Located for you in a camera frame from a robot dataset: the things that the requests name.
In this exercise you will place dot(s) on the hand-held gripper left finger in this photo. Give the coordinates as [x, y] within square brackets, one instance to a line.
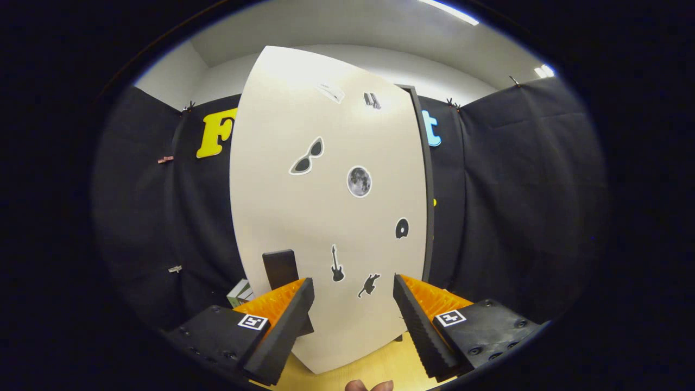
[282, 331]

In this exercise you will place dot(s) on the green and white book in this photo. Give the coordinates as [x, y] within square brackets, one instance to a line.
[239, 296]

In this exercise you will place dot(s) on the black binder clip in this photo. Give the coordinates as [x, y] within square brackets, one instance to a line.
[452, 103]
[514, 81]
[188, 107]

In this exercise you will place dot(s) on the ceiling light panel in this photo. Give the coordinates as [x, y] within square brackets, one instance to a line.
[544, 70]

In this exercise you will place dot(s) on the black backdrop cloth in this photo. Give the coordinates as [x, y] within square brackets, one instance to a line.
[516, 217]

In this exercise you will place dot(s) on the beige cabinet with dark frame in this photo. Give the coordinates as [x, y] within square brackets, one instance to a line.
[429, 179]

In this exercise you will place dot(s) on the beige cabinet door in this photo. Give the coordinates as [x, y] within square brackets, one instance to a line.
[326, 217]

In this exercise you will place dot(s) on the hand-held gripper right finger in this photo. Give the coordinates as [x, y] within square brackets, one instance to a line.
[421, 331]

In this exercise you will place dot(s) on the long ceiling light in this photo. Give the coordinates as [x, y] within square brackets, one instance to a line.
[450, 12]

